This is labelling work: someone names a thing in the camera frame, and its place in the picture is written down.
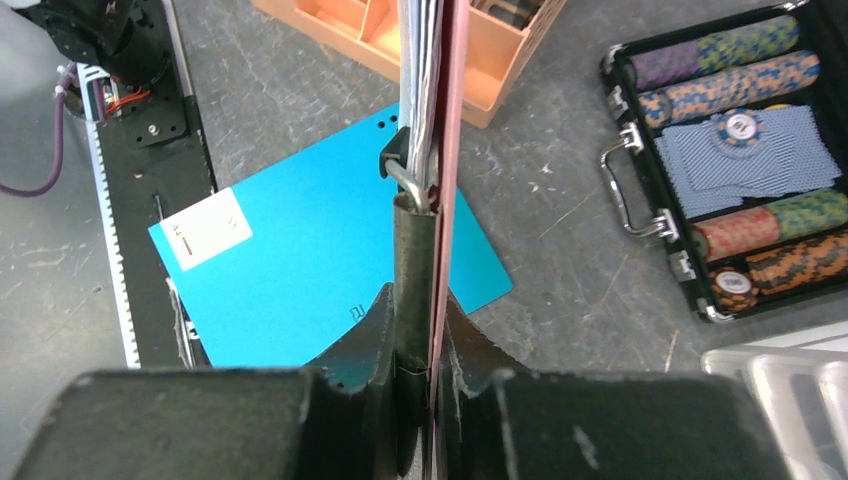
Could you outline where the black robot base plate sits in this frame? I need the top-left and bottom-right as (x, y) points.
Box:
(19, 0), (220, 370)

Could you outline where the pink clipboard with paper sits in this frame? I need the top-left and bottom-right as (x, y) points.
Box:
(380, 1), (468, 479)

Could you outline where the black poker chip case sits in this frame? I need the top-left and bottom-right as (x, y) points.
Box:
(599, 1), (847, 324)

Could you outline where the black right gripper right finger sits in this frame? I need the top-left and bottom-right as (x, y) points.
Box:
(437, 301), (789, 479)

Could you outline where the blue plastic folder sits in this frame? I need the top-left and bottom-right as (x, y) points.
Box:
(147, 102), (515, 370)

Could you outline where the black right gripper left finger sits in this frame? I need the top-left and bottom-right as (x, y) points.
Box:
(14, 285), (397, 479)

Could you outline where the peach plastic file organizer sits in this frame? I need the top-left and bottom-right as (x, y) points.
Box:
(253, 0), (565, 128)

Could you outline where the white drawer organizer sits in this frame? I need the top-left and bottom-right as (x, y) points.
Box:
(701, 321), (847, 479)

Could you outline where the aluminium slotted rail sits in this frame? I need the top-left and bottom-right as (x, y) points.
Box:
(77, 63), (141, 369)

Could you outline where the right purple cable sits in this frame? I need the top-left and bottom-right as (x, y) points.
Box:
(0, 62), (71, 199)

